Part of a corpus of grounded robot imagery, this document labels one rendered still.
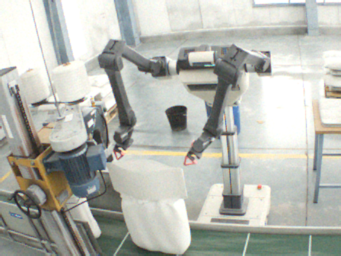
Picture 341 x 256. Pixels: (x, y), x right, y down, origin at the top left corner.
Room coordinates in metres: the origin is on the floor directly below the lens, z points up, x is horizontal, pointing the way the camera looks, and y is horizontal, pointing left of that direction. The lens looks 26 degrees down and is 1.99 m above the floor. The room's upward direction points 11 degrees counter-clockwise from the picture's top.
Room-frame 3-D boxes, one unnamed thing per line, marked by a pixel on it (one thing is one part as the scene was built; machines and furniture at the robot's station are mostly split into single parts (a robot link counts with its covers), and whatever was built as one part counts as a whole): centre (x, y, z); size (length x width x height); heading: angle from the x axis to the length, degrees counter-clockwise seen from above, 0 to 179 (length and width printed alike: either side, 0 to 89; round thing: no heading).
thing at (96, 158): (1.34, 0.36, 1.25); 0.10 x 0.08 x 0.12; 1
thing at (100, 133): (1.79, 0.56, 1.21); 0.30 x 0.25 x 0.30; 66
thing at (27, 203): (1.22, 0.76, 1.13); 0.18 x 0.11 x 0.18; 66
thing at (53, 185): (1.47, 0.67, 1.18); 0.34 x 0.25 x 0.31; 156
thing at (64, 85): (1.48, 0.41, 1.61); 0.17 x 0.17 x 0.17
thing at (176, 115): (4.06, -0.11, 0.13); 0.30 x 0.30 x 0.26
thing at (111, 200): (2.23, 0.86, 0.54); 1.05 x 0.02 x 0.41; 66
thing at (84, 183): (1.34, 0.46, 1.21); 0.15 x 0.15 x 0.25
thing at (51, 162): (1.34, 0.56, 1.27); 0.12 x 0.09 x 0.09; 156
